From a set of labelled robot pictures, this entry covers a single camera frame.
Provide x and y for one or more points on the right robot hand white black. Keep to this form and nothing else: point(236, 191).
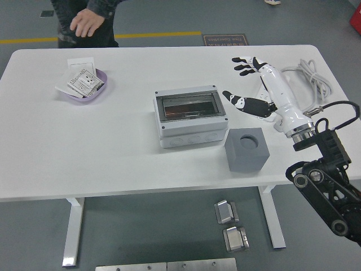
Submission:
point(277, 90)

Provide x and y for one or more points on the person's hand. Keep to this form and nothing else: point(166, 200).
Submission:
point(86, 22)

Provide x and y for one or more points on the grey electrical box hinged lid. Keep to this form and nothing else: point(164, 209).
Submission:
point(191, 135)

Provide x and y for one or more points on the person's forearm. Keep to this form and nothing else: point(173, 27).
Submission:
point(104, 7)

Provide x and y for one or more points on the grey cube with round hole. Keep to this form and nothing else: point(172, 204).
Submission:
point(245, 161)

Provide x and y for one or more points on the person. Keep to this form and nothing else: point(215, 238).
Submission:
point(104, 34)

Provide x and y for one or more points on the black square floor hatch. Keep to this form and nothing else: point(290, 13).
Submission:
point(47, 13)

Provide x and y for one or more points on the purple plastic tray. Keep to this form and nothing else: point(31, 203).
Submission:
point(103, 77)

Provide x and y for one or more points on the brown floor sign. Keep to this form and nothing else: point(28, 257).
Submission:
point(225, 40)

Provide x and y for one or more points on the yellow floor tape line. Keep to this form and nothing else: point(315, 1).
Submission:
point(158, 35)

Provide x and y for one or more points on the white shoe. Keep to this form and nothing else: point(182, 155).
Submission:
point(272, 1)

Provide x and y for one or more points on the red object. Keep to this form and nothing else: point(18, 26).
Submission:
point(356, 18)

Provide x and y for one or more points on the small metal block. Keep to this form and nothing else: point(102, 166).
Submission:
point(225, 211)
point(235, 239)

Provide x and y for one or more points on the flat metal plate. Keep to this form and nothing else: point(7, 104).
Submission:
point(129, 267)
point(201, 265)

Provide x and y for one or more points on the white square switch plate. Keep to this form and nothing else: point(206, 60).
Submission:
point(81, 63)

